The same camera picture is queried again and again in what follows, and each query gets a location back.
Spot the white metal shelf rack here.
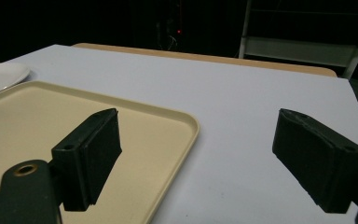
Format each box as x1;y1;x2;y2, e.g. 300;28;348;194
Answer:
238;0;358;80

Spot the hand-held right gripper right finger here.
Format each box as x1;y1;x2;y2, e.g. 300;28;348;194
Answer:
271;107;358;215

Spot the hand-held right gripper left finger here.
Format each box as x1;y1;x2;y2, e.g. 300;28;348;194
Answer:
50;107;123;213

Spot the beige plastic tray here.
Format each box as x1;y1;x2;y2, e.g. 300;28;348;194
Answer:
0;80;200;224

